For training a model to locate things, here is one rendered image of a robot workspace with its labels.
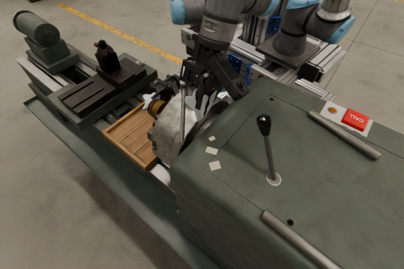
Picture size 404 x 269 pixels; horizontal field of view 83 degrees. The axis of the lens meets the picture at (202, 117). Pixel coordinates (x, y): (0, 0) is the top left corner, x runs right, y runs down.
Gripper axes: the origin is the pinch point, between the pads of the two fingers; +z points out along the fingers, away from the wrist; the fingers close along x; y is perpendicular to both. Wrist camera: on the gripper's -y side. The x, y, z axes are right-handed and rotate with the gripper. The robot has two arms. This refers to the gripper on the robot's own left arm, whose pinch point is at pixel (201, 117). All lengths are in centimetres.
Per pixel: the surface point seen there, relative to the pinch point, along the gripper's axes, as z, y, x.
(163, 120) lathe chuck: 11.0, 14.9, -2.7
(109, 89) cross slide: 29, 68, -20
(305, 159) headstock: 2.0, -26.4, -11.0
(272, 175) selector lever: 4.2, -22.0, -1.0
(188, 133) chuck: 10.1, 4.9, -3.5
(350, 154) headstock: -1.3, -35.1, -19.4
